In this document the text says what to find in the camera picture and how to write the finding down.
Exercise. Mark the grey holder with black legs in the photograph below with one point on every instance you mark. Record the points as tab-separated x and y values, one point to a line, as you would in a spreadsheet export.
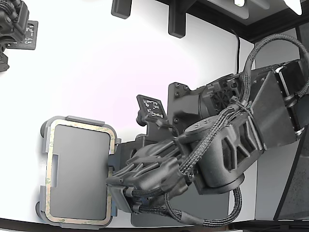
79	169

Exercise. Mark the black camera circuit board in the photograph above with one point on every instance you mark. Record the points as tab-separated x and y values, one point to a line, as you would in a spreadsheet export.
153	106
31	35

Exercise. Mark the dark grey long table clamp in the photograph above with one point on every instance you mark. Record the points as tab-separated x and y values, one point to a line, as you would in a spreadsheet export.
177	19

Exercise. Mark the black screwed mounting plate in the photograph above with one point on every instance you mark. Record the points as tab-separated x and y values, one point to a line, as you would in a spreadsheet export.
181	104

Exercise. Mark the black camera stand device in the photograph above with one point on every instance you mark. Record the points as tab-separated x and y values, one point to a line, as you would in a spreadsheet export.
10	29

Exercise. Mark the black slanted pole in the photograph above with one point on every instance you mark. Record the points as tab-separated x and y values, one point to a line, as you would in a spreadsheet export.
292	174

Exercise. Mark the dark grey short table clamp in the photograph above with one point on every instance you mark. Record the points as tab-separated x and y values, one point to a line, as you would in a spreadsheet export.
121	8

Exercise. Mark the tan rectangular frame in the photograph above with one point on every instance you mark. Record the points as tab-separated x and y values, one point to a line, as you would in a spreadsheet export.
49	193

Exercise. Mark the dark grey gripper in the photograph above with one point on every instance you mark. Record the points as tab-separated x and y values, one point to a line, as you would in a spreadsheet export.
159	166

